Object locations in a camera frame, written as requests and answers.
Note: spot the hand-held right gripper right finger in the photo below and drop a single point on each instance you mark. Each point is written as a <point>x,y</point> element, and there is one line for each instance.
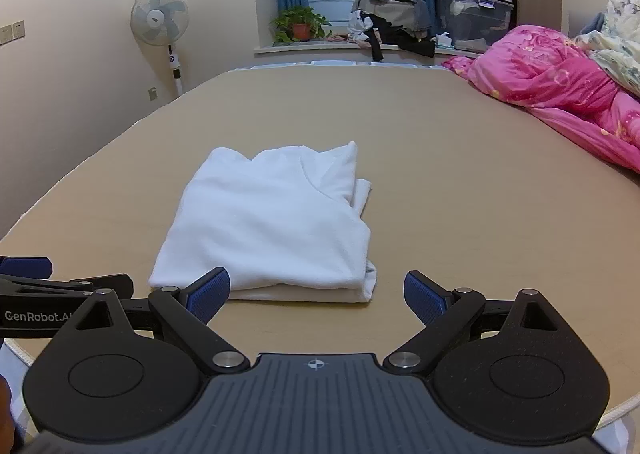
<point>424,299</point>

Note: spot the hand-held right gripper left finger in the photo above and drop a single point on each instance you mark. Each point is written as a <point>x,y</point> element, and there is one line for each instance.
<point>210,295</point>

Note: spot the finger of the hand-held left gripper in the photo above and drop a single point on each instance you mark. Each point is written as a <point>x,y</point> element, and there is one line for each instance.
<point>25,267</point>
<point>60,284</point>

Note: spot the white long-sleeve shirt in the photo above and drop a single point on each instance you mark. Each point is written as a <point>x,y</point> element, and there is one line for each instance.
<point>270,234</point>

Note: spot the pile of dark clothes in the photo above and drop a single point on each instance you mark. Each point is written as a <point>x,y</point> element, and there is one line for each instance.
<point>395,13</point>

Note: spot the pink quilt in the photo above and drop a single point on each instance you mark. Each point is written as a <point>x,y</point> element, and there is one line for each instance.
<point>550,73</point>

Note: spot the white tissue box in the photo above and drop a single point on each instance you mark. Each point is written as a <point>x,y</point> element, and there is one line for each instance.
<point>444,41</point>

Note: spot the white standing fan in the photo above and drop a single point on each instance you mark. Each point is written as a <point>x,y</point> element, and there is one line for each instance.
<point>160,16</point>

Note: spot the clear plastic storage box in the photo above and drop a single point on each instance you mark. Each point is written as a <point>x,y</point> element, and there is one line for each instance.
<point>475,18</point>

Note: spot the potted green plant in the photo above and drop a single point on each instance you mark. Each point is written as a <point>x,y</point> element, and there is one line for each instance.
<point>300,23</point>

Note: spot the floral cream quilt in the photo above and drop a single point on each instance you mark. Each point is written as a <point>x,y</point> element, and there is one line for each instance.
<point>620,43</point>

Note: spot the beige wall socket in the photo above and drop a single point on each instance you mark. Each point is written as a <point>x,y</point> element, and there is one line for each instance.
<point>153,94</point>

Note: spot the beige wall switch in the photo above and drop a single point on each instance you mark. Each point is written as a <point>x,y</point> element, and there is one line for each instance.
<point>18,30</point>
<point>4,34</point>

